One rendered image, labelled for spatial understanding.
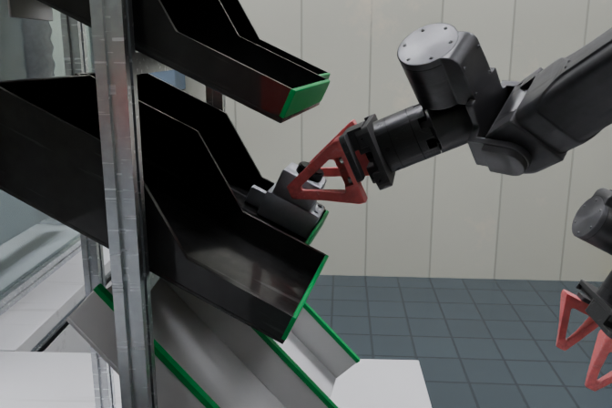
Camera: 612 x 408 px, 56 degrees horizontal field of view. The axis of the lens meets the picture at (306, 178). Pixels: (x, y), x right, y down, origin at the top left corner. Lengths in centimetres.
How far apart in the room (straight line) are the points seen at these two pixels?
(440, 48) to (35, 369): 87
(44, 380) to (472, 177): 289
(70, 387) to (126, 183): 69
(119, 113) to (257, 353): 30
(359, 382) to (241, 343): 44
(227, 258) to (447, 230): 319
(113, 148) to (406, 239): 329
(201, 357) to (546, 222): 332
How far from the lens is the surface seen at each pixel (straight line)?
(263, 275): 50
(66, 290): 144
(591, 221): 77
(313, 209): 63
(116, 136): 40
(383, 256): 365
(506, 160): 54
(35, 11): 70
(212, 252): 50
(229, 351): 60
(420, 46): 54
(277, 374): 60
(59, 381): 108
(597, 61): 46
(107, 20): 39
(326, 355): 75
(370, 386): 100
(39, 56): 148
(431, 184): 355
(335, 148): 54
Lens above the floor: 139
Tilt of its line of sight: 13 degrees down
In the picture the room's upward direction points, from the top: straight up
